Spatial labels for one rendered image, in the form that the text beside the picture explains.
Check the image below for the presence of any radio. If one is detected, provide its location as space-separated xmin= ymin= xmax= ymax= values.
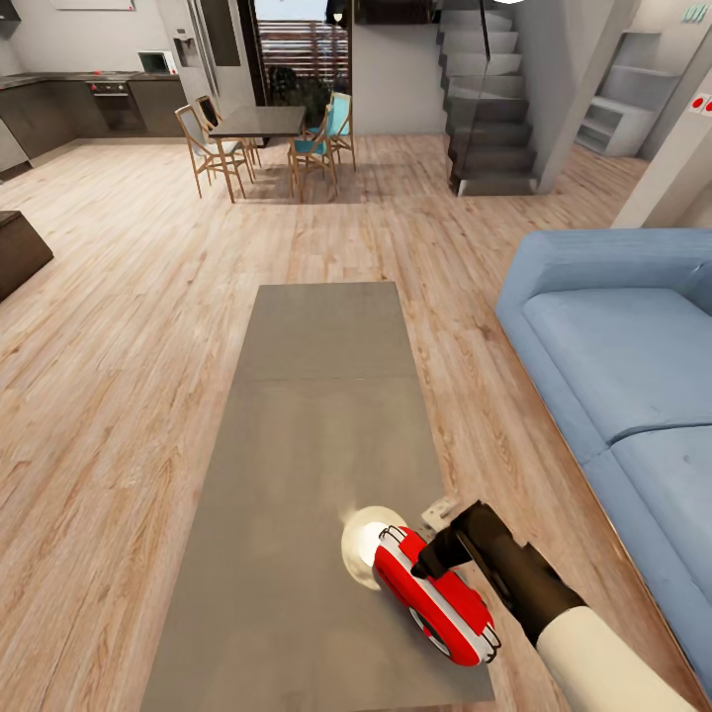
xmin=375 ymin=526 xmax=498 ymax=667

